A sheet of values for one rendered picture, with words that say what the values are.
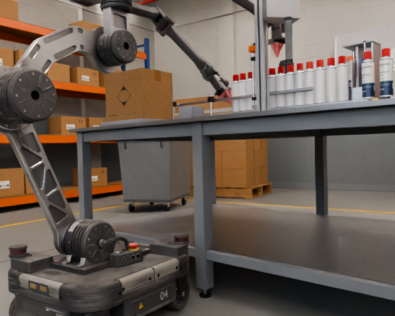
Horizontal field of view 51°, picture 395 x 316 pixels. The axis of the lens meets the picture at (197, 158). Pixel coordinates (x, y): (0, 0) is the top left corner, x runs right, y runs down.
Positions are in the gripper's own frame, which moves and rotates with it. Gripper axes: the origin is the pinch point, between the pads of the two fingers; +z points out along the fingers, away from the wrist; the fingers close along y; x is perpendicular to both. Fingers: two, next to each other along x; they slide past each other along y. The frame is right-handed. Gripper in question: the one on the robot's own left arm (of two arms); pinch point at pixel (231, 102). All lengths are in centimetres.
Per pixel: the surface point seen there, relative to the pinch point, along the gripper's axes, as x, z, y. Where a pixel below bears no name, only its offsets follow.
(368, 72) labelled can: -63, 44, -3
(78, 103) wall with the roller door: 318, -323, 184
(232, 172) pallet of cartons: 195, -78, 257
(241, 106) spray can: -5.1, 8.4, -3.1
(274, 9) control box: -54, -5, -15
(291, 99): -28.8, 26.5, -2.5
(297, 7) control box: -60, -2, -5
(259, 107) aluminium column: -19.5, 23.7, -17.0
